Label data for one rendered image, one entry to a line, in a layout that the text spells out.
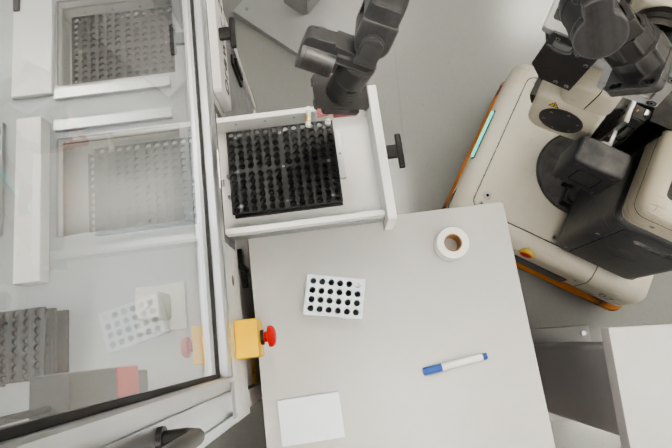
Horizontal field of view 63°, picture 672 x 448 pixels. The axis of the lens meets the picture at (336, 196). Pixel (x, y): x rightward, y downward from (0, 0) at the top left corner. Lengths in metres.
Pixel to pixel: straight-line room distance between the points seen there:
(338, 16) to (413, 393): 1.55
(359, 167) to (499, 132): 0.79
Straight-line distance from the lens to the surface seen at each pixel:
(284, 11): 2.32
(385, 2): 0.84
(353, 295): 1.17
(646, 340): 1.37
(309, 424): 1.20
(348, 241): 1.22
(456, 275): 1.24
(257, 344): 1.06
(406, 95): 2.19
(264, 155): 1.14
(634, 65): 0.96
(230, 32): 1.26
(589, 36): 0.90
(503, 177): 1.84
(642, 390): 1.36
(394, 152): 1.12
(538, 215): 1.84
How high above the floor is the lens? 1.96
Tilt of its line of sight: 75 degrees down
